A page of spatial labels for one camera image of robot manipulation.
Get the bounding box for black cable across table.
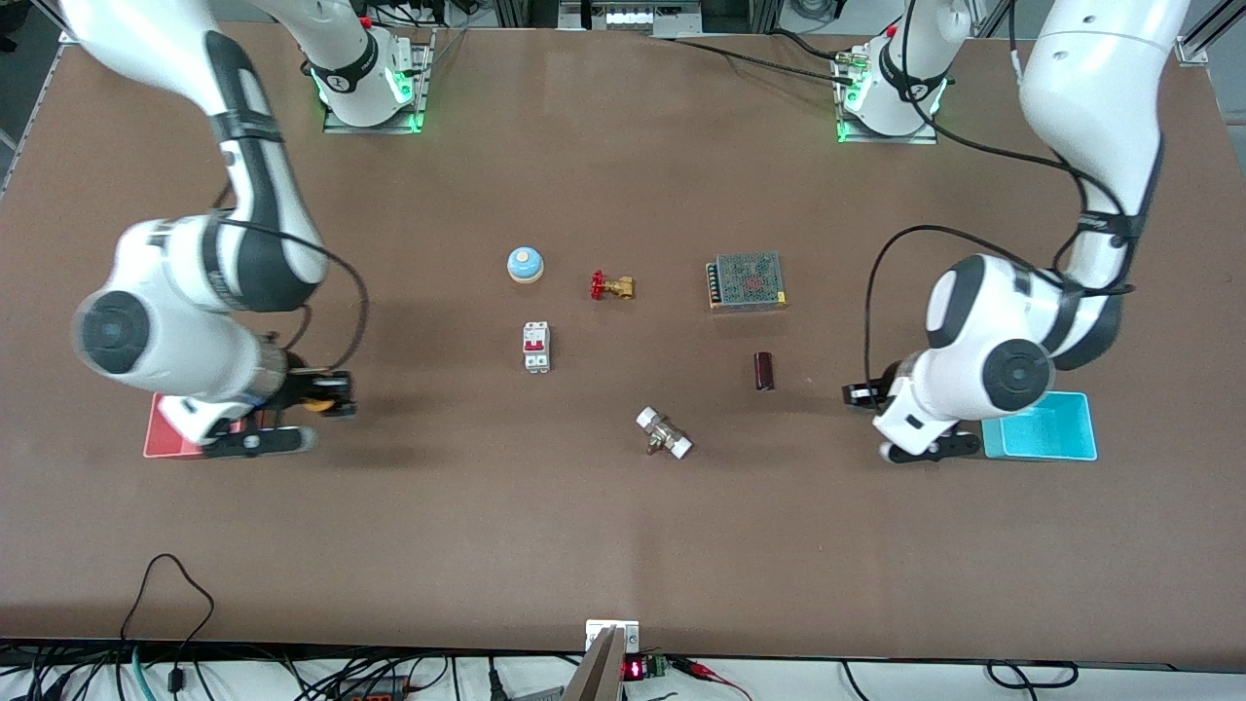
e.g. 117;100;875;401
650;27;862;87

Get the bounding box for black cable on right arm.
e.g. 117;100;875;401
212;216;371;373

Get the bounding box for metal mesh power supply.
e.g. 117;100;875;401
706;252;788;312

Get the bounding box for pink plastic bin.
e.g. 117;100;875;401
143;391;246;460

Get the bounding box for black looped cable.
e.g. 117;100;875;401
119;553;216;694

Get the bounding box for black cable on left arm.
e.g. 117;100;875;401
863;0;1138;388

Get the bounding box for brass fitting with white ends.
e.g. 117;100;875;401
636;406;694;461

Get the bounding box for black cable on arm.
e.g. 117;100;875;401
863;0;1138;388
212;216;371;373

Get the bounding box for black coiled cable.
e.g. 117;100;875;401
985;660;1080;691

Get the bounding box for teal plastic bin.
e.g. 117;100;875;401
981;391;1099;461

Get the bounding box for red clip lead wire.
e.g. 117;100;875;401
668;656;755;701

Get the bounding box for silver camera mount bracket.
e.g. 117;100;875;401
585;619;641;654

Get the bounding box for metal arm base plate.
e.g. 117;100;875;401
323;27;435;135
834;47;938;146

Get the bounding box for grey metal bar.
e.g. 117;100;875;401
562;626;625;701

